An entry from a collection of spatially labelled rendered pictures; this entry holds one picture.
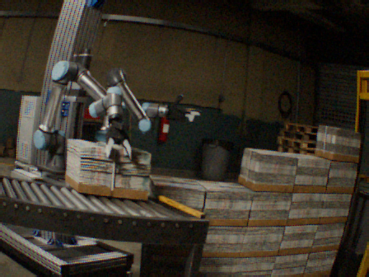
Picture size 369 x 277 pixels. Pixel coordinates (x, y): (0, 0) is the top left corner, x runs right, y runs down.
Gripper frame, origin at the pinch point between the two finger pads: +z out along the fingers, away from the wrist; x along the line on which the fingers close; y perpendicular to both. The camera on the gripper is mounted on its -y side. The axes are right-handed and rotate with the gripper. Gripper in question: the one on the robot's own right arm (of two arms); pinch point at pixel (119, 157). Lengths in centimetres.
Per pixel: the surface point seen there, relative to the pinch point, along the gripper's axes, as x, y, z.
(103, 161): 5.2, 8.3, -0.7
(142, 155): -14.5, 5.5, -4.5
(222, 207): -80, 45, 6
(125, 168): -6.6, 9.1, 1.3
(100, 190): 6.1, 15.0, 11.8
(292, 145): -531, 449, -247
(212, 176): -442, 600, -244
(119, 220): 10.8, -16.4, 35.4
